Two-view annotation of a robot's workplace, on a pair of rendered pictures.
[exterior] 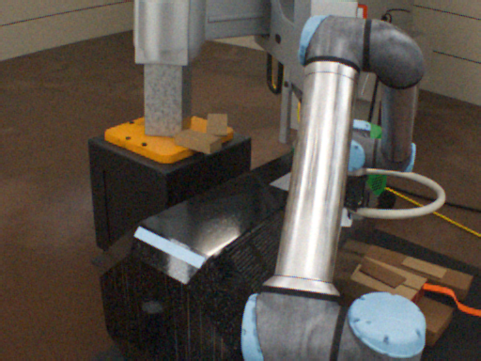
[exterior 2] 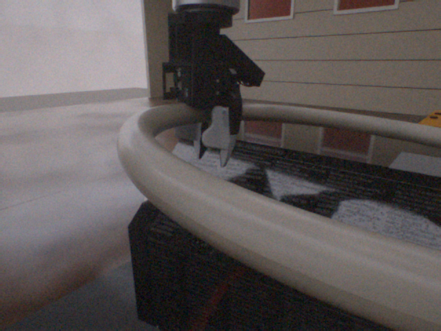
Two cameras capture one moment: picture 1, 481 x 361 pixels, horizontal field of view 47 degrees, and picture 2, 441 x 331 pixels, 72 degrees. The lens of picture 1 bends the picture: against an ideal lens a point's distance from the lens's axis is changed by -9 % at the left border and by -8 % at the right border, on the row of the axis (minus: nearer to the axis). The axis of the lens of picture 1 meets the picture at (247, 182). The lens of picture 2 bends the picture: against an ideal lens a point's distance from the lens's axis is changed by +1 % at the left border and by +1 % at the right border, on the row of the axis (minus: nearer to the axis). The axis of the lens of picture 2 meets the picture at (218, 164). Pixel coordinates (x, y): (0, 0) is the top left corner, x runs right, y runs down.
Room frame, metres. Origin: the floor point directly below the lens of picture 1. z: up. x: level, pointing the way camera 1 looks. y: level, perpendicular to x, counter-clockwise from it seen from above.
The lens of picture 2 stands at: (1.79, -0.78, 1.01)
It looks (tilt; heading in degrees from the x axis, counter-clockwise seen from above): 19 degrees down; 93
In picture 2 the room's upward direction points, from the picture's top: straight up
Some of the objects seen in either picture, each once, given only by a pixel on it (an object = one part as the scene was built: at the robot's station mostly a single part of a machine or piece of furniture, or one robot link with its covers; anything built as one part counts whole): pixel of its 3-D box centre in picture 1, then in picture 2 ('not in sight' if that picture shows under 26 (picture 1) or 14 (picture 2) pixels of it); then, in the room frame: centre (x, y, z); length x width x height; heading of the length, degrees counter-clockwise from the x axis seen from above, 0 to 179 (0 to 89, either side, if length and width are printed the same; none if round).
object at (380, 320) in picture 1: (379, 347); not in sight; (0.84, -0.26, 1.11); 0.17 x 0.15 x 0.18; 75
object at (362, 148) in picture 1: (354, 150); not in sight; (1.63, -0.31, 1.18); 0.12 x 0.12 x 0.09; 75
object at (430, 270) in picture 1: (424, 268); not in sight; (2.67, -0.99, 0.10); 0.25 x 0.10 x 0.01; 55
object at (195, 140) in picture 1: (197, 141); not in sight; (2.60, 0.24, 0.81); 0.20 x 0.10 x 0.05; 60
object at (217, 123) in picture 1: (217, 124); not in sight; (2.83, 0.16, 0.80); 0.20 x 0.10 x 0.05; 2
